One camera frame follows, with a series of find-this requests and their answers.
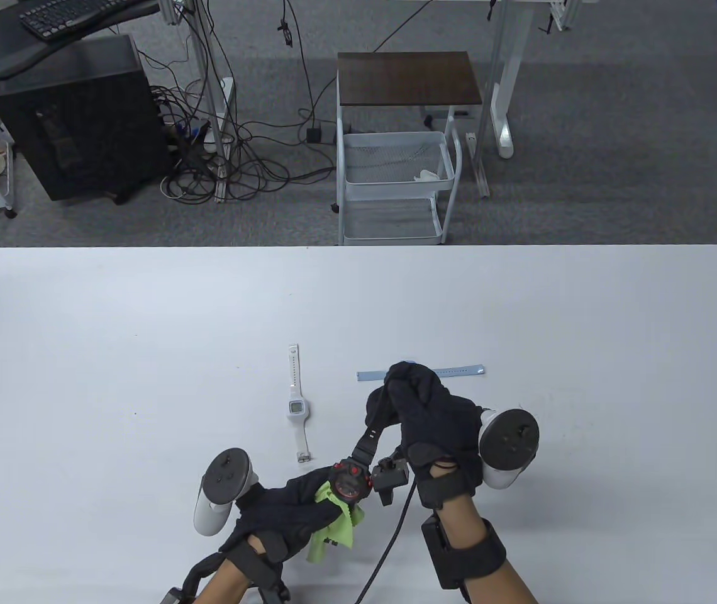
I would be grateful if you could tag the person's right hand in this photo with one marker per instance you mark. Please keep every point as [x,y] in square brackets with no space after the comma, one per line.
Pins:
[434,428]

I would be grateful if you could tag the person's left hand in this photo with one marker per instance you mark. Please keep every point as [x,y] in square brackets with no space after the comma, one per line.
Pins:
[283,509]

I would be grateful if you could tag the green microfibre cloth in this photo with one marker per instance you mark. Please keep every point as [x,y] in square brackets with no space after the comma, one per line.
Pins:
[327,541]

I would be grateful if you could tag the light blue watch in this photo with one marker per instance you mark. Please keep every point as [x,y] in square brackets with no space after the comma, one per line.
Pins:
[459,370]

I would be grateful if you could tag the black red watch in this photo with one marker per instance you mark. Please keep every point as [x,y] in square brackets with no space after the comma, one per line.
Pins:
[351,481]

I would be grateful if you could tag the white watch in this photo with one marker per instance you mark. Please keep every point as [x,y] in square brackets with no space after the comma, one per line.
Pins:
[296,406]

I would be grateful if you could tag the person's right forearm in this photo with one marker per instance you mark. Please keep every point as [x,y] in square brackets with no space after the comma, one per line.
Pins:
[459,522]

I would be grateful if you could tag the person's left forearm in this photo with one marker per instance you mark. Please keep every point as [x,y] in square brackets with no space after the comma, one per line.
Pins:
[220,585]

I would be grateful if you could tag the grey white handheld controller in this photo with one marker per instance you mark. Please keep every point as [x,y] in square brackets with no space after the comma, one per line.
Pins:
[223,481]
[509,443]

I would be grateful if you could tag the white crumpled tissue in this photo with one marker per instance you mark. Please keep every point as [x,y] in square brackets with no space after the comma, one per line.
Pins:
[426,176]

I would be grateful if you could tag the black power adapter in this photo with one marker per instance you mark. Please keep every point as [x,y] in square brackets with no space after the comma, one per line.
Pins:
[314,136]

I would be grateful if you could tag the white cart with wooden top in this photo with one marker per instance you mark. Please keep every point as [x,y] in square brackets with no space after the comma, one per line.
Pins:
[405,78]

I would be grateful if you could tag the white desk leg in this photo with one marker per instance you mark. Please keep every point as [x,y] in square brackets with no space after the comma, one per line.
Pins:
[509,75]

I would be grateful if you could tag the black computer tower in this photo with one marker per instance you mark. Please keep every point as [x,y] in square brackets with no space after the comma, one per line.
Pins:
[88,119]

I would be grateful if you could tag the black keyboard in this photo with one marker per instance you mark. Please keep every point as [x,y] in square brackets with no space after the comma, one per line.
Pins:
[69,16]

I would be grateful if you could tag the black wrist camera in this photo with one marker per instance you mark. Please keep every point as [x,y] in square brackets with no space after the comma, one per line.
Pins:
[270,588]
[390,478]

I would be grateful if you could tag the aluminium rail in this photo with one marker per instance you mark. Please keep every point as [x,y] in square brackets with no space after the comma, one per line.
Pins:
[478,167]

